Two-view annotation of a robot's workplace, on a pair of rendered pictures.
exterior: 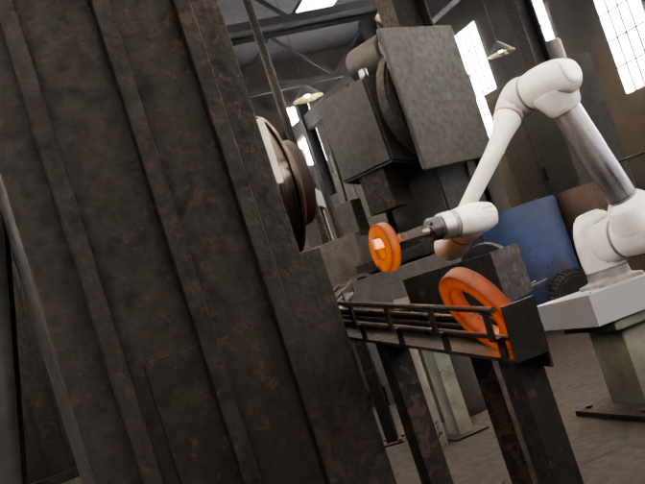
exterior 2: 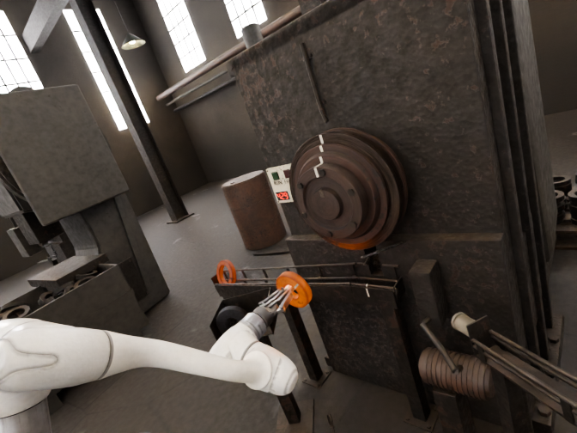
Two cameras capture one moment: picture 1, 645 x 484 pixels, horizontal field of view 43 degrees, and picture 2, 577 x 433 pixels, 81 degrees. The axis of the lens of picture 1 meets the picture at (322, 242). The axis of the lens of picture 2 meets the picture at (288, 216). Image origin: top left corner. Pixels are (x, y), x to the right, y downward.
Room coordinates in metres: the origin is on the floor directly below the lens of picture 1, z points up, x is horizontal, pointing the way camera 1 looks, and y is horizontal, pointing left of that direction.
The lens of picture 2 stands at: (3.68, -0.56, 1.46)
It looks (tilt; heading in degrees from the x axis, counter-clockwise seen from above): 16 degrees down; 158
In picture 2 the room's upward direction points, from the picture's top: 20 degrees counter-clockwise
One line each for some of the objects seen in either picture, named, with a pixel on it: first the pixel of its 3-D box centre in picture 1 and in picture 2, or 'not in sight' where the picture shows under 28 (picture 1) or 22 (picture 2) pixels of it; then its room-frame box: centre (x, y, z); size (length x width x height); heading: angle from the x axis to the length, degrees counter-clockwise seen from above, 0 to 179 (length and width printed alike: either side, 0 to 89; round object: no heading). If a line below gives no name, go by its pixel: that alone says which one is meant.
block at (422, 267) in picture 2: not in sight; (429, 292); (2.83, 0.23, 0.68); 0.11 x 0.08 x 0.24; 112
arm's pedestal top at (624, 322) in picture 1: (622, 314); not in sight; (3.07, -0.97, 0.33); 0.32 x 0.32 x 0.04; 18
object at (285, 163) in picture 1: (264, 191); (343, 192); (2.62, 0.13, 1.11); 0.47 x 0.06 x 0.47; 22
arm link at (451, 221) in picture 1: (446, 226); (252, 326); (2.64, -0.39, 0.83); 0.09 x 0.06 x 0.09; 22
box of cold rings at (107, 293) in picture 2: not in sight; (62, 328); (0.32, -1.52, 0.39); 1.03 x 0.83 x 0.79; 116
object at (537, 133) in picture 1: (569, 178); not in sight; (7.45, -2.30, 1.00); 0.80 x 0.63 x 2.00; 27
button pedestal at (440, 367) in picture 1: (439, 363); not in sight; (3.52, -0.31, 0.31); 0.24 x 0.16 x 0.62; 22
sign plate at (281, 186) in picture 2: (257, 162); (292, 183); (2.26, 0.10, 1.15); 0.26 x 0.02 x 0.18; 22
